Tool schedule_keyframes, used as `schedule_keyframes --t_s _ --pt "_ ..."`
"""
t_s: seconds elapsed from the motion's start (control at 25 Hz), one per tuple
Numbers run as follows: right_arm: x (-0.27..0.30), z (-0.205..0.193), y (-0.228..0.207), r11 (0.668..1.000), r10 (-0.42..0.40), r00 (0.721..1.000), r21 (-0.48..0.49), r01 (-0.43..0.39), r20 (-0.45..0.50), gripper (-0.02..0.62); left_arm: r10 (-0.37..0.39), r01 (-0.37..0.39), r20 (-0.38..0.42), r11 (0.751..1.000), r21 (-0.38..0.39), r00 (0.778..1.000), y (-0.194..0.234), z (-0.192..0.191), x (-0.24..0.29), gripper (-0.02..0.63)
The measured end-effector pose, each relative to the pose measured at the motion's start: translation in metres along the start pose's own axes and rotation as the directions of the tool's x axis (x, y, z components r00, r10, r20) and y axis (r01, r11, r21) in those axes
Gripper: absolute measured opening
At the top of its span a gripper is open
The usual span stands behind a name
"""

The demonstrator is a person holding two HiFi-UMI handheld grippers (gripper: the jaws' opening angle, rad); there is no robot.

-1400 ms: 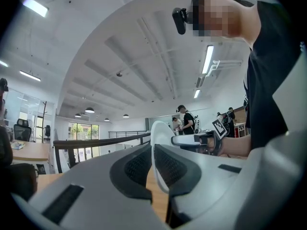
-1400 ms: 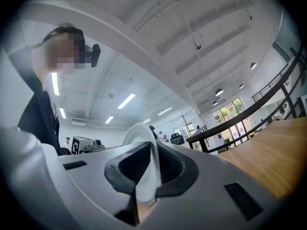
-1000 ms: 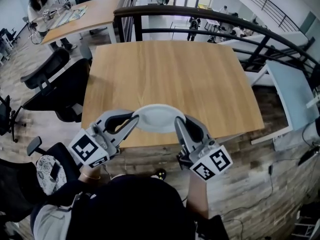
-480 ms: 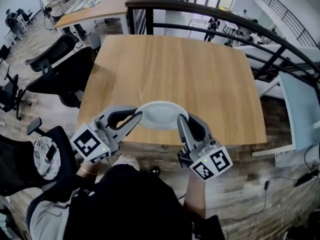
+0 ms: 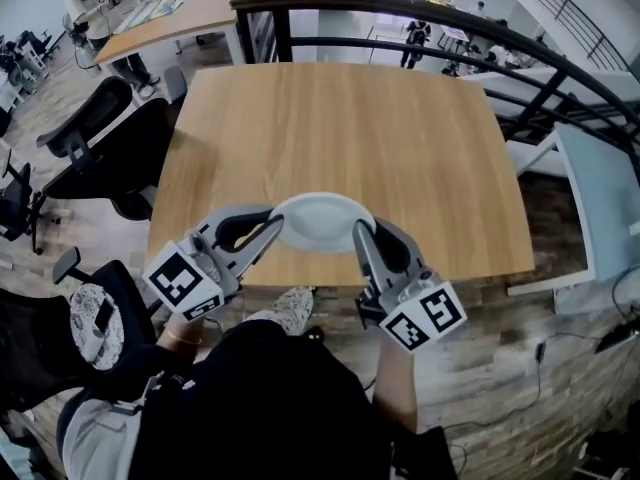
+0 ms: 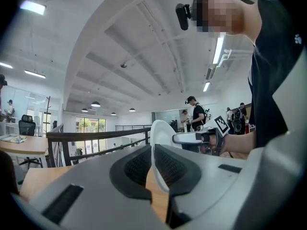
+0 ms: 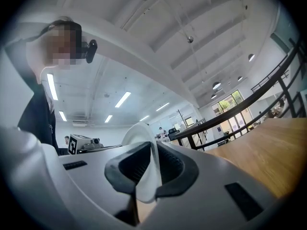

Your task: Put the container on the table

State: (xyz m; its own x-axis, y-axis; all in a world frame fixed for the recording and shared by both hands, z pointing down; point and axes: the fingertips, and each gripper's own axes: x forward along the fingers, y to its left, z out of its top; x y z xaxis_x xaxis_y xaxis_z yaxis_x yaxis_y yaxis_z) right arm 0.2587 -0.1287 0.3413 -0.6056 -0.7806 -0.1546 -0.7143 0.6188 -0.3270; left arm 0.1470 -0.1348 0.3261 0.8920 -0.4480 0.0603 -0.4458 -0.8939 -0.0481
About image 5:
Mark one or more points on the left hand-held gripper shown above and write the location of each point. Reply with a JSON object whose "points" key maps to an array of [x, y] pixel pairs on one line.
{"points": [[180, 280]]}

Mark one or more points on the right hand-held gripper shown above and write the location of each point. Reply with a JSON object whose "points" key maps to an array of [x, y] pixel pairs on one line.
{"points": [[425, 318]]}

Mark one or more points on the white round plate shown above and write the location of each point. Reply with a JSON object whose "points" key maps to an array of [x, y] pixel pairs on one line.
{"points": [[322, 223]]}

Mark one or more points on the person's left forearm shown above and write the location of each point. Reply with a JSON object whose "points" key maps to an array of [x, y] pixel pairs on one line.
{"points": [[180, 330]]}

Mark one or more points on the person's right forearm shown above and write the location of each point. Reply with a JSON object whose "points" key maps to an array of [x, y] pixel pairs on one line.
{"points": [[395, 388]]}

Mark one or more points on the person's patterned trouser leg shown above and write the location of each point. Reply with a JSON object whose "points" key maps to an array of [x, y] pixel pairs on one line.
{"points": [[290, 308]]}

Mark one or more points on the wooden table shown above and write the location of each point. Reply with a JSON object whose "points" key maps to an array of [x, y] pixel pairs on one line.
{"points": [[340, 133]]}

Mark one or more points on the black office chair with headrest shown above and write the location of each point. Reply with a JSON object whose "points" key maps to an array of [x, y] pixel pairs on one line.
{"points": [[105, 153]]}

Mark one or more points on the grey chair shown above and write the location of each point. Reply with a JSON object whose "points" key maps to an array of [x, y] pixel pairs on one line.
{"points": [[175, 83]]}

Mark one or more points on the smartphone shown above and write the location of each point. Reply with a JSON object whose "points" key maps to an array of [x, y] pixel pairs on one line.
{"points": [[104, 316]]}

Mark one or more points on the person's black shirt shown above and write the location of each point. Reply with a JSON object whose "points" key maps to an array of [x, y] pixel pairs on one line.
{"points": [[260, 403]]}

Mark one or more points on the black power adapter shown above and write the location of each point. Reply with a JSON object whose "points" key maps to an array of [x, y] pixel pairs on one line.
{"points": [[540, 351]]}

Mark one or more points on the patterned seat cushion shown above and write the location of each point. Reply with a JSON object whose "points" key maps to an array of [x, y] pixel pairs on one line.
{"points": [[87, 338]]}

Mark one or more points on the light blue side table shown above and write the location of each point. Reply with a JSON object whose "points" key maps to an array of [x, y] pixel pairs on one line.
{"points": [[600, 203]]}

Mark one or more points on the long wooden desk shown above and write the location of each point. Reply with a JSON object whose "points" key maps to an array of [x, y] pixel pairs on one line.
{"points": [[200, 18]]}

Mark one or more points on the black wheeled office chair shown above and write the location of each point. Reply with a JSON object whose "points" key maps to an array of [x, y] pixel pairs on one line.
{"points": [[17, 203]]}

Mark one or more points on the black metal railing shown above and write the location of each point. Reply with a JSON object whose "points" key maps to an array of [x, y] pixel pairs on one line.
{"points": [[450, 23]]}

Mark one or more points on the colourful papers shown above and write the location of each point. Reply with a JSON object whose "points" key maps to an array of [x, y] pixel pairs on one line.
{"points": [[155, 8]]}

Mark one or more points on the black mesh armchair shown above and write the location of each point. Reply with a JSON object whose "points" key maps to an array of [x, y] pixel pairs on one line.
{"points": [[35, 348]]}

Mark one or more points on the person's grey garment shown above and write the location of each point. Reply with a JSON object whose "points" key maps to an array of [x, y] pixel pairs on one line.
{"points": [[100, 443]]}

